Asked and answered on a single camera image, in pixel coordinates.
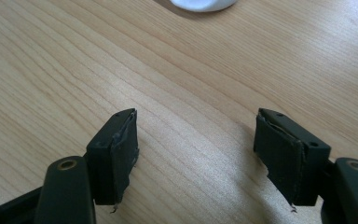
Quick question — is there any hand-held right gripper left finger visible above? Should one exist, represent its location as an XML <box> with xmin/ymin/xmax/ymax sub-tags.
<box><xmin>85</xmin><ymin>107</ymin><xmax>140</xmax><ymax>207</ymax></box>

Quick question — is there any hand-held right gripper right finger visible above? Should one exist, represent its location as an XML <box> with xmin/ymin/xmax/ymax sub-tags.
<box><xmin>254</xmin><ymin>107</ymin><xmax>332</xmax><ymax>207</ymax></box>

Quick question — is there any white sock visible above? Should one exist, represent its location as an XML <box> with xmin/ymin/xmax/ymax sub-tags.
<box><xmin>169</xmin><ymin>0</ymin><xmax>239</xmax><ymax>13</ymax></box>

